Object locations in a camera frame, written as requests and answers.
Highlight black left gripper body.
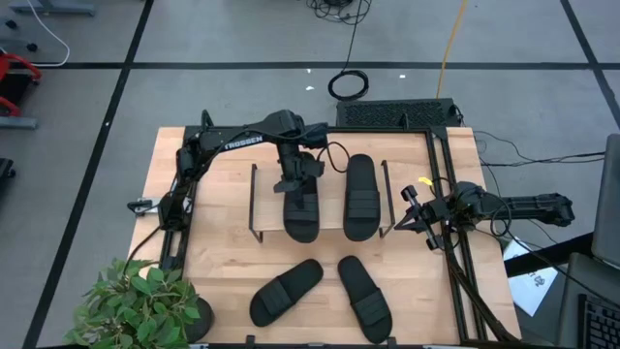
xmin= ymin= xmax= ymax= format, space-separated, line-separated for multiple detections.
xmin=272 ymin=152 xmax=326 ymax=195

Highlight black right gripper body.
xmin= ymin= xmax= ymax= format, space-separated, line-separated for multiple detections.
xmin=400 ymin=183 xmax=456 ymax=252

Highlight black slide sandal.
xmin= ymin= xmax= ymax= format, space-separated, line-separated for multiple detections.
xmin=342 ymin=153 xmax=382 ymax=242
xmin=248 ymin=258 xmax=325 ymax=329
xmin=282 ymin=176 xmax=322 ymax=244
xmin=337 ymin=255 xmax=394 ymax=345

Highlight wooden shelf with black legs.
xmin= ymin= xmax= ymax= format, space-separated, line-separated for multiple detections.
xmin=247 ymin=158 xmax=397 ymax=244

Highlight black perforated computer case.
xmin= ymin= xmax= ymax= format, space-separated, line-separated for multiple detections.
xmin=335 ymin=98 xmax=461 ymax=129

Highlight black desk bar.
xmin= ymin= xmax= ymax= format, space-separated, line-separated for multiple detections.
xmin=503 ymin=232 xmax=595 ymax=278

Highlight white paper sheet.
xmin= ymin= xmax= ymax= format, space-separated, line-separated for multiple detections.
xmin=502 ymin=237 xmax=559 ymax=317

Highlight black plant pot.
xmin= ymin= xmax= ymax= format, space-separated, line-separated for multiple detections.
xmin=183 ymin=296 xmax=216 ymax=344

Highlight grey desk surface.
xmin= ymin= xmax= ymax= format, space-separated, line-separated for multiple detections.
xmin=555 ymin=251 xmax=620 ymax=349

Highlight grey monitor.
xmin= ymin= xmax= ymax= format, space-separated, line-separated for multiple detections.
xmin=590 ymin=133 xmax=620 ymax=271

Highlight green leafy plant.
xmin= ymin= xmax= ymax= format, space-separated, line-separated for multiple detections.
xmin=62 ymin=256 xmax=202 ymax=349

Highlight black keyboard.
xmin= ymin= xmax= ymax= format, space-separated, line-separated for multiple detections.
xmin=577 ymin=293 xmax=620 ymax=349

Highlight grey desk foot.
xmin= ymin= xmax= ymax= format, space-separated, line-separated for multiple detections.
xmin=8 ymin=0 xmax=97 ymax=17
xmin=0 ymin=115 xmax=39 ymax=131

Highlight black chair base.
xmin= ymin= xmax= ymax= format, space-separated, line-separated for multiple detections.
xmin=0 ymin=157 xmax=16 ymax=195

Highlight red and black chair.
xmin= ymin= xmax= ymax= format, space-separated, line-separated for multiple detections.
xmin=0 ymin=50 xmax=44 ymax=117

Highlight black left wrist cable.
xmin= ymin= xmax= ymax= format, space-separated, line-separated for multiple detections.
xmin=317 ymin=140 xmax=352 ymax=175

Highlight coiled black cable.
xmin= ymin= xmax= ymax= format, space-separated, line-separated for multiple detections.
xmin=327 ymin=9 xmax=371 ymax=103

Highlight black aluminium rig frame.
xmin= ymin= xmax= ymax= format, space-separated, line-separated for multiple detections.
xmin=158 ymin=109 xmax=523 ymax=346

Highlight black floor cables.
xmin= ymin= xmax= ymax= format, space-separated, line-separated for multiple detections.
xmin=472 ymin=129 xmax=606 ymax=169

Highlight tangled black cables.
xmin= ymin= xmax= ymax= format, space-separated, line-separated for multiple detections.
xmin=305 ymin=0 xmax=374 ymax=25

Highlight yellow cable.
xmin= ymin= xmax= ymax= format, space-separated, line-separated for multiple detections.
xmin=435 ymin=0 xmax=470 ymax=100

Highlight white cable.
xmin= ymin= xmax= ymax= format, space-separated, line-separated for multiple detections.
xmin=26 ymin=0 xmax=72 ymax=68

